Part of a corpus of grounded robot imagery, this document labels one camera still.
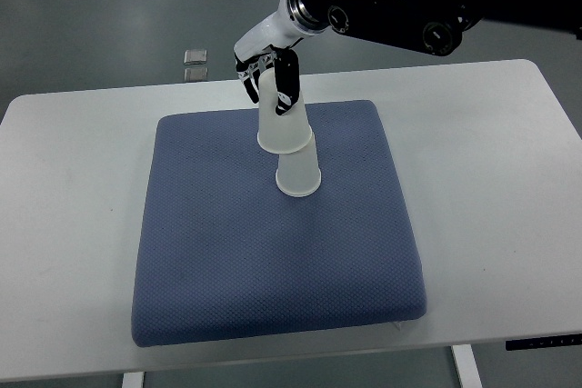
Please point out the black table control panel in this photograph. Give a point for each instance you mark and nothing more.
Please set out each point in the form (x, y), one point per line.
(566, 340)

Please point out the white table leg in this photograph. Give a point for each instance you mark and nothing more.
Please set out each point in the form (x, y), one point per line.
(466, 366)
(133, 380)

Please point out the white table leg left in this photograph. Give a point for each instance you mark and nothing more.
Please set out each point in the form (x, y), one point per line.
(133, 380)

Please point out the silver floor box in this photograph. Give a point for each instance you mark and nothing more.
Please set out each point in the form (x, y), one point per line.
(195, 57)
(195, 74)

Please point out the lower silver floor box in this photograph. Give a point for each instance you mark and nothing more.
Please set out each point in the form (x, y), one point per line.
(195, 74)

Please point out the white table leg right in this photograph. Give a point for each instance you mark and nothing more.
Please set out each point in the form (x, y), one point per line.
(466, 366)

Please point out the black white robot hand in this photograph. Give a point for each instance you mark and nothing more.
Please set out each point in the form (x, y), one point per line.
(270, 44)

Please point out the white paper cup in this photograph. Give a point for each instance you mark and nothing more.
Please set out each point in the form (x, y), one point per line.
(298, 173)
(280, 134)

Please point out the white paper cup on cushion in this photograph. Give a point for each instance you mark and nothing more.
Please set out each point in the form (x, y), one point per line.
(298, 173)

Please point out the upper silver floor box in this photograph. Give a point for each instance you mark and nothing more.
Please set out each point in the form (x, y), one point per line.
(195, 57)

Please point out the blue grey cushion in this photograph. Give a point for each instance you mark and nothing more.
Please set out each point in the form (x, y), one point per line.
(225, 254)

